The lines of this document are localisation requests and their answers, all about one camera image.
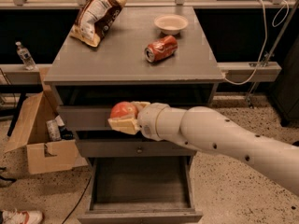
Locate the white red sneaker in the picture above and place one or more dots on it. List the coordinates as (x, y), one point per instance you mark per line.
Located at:
(21, 217)

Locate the red soda can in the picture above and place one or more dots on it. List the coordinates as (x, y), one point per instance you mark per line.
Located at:
(161, 49)

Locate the grey top drawer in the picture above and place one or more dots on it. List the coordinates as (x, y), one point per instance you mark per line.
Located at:
(91, 113)

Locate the metal stand pole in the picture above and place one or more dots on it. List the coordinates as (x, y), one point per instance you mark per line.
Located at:
(266, 59)

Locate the white paper bowl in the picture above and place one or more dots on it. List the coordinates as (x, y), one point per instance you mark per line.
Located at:
(171, 24)

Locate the cardboard box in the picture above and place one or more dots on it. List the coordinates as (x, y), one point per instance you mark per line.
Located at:
(31, 132)

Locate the clear water bottle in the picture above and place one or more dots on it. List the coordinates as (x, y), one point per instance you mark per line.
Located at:
(25, 56)

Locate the red apple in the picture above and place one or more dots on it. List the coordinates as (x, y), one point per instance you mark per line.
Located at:
(123, 110)

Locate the grey middle drawer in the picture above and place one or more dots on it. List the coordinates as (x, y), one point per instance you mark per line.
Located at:
(107, 143)

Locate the grey bottom drawer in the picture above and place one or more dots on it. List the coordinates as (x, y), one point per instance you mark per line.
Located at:
(146, 190)

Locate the grey drawer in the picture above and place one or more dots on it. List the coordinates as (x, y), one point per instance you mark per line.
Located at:
(91, 113)
(146, 190)
(107, 143)

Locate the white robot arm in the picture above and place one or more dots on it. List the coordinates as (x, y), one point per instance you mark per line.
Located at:
(204, 129)

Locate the brown chip bag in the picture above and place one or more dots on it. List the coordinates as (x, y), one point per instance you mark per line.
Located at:
(95, 19)

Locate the grey drawer cabinet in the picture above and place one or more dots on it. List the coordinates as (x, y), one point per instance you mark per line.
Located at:
(118, 67)

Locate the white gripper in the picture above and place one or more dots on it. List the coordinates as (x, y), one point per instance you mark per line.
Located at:
(148, 119)

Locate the can inside cardboard box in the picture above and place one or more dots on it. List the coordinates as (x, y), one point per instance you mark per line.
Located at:
(53, 130)

